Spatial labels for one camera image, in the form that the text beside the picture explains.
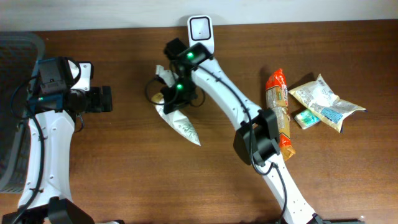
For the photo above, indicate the white barcode scanner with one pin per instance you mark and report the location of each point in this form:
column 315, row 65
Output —
column 200, row 30

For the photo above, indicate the small teal tissue pack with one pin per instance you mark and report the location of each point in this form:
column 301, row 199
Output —
column 306, row 119

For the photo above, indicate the yellow white snack bag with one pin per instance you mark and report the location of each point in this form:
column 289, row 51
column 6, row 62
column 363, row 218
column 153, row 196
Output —
column 318, row 97

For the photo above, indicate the white bamboo print shampoo tube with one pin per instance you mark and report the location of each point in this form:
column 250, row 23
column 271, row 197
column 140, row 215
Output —
column 177, row 121

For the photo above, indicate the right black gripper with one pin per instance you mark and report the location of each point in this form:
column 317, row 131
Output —
column 171, row 106

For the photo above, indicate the grey plastic mesh basket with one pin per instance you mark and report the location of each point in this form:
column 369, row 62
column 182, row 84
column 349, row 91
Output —
column 19, row 53

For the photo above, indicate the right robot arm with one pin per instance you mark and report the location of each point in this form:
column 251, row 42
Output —
column 257, row 136

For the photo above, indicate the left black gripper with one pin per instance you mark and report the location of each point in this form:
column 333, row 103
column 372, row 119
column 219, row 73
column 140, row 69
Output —
column 106, row 98

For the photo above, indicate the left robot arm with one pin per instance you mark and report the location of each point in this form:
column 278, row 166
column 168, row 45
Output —
column 58, row 95

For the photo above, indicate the orange spaghetti pasta package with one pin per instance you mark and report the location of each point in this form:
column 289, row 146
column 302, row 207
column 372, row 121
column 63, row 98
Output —
column 277, row 101

